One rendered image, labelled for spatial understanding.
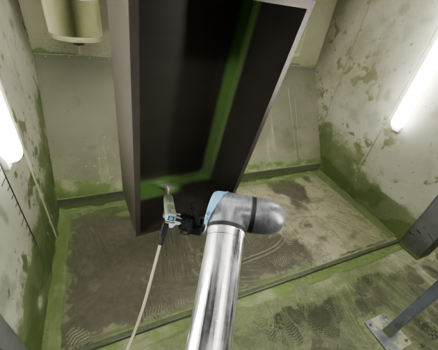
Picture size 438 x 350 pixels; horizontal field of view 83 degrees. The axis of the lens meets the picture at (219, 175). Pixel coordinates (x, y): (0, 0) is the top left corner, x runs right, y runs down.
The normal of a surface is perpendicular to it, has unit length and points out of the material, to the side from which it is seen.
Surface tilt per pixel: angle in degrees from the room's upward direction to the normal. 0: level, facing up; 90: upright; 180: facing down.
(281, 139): 57
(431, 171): 90
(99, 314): 0
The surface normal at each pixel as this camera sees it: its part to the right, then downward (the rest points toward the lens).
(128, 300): 0.12, -0.81
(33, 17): 0.37, 0.58
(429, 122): -0.92, 0.13
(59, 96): 0.38, 0.04
